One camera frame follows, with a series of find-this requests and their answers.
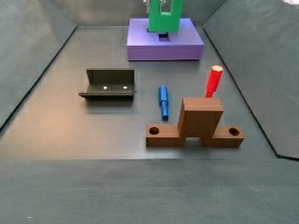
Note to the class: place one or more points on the blue peg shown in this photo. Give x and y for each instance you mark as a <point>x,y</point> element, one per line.
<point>163,101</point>

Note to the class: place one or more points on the black angle fixture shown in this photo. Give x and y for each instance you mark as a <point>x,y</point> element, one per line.
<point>109,83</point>

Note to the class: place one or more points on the red peg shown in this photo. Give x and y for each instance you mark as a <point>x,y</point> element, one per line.
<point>213,80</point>

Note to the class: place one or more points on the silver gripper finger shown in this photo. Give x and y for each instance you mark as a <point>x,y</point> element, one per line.
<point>147,5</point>
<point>165,1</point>

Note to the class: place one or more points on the brown T-shaped block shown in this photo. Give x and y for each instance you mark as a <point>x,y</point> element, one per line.
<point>200,114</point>

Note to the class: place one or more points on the green U-shaped block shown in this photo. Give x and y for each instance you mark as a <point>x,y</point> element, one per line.
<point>164,21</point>

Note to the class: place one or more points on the purple board with cross slot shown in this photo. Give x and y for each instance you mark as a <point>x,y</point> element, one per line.
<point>181,45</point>

